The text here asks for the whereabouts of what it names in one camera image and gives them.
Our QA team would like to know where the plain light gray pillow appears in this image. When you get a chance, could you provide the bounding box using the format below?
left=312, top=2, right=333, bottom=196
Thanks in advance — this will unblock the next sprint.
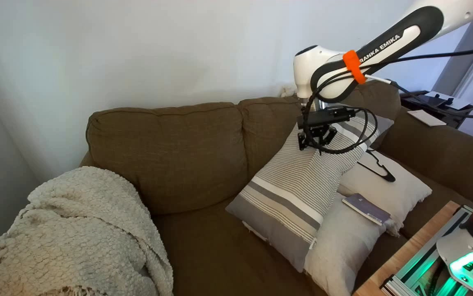
left=304, top=188, right=397, bottom=296

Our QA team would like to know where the brown sofa back cushion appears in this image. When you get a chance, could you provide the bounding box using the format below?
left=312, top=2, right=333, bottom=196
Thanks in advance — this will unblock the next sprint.
left=85, top=101, right=250, bottom=216
left=236, top=80, right=404, bottom=178
left=378, top=107, right=473, bottom=203

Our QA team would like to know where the gray striped pillow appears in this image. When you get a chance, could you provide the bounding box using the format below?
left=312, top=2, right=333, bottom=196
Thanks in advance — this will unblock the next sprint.
left=225, top=114, right=396, bottom=275

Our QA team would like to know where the blue book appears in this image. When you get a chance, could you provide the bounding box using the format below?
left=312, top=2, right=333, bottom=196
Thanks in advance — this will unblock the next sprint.
left=340, top=191, right=392, bottom=229

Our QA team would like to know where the gray knitted blanket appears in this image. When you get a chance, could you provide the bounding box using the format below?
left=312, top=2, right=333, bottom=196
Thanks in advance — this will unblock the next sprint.
left=0, top=165, right=176, bottom=296

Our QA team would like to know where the white fringed pillow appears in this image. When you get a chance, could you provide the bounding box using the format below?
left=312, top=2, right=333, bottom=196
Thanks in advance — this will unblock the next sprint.
left=337, top=147, right=434, bottom=239

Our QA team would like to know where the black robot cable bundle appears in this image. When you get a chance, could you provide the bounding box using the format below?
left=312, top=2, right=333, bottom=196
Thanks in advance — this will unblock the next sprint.
left=304, top=43, right=473, bottom=157

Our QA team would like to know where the wooden table board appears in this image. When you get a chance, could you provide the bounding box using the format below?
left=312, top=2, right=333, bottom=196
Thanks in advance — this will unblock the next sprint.
left=353, top=200, right=463, bottom=296

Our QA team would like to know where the black clothes hanger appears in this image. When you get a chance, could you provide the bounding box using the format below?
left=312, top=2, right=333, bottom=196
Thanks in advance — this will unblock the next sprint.
left=355, top=147, right=399, bottom=185

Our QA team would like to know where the orange cable strap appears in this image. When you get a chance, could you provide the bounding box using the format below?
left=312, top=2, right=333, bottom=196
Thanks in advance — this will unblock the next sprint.
left=342, top=50, right=368, bottom=86

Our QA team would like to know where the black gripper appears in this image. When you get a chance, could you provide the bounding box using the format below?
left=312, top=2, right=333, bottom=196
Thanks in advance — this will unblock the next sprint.
left=299, top=111, right=338, bottom=152

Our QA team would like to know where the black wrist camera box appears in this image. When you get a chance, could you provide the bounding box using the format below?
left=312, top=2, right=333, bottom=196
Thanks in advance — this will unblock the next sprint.
left=327, top=106, right=360, bottom=126

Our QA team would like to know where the brown fabric sofa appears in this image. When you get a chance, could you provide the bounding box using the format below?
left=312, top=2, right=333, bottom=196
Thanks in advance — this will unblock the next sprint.
left=79, top=80, right=473, bottom=296

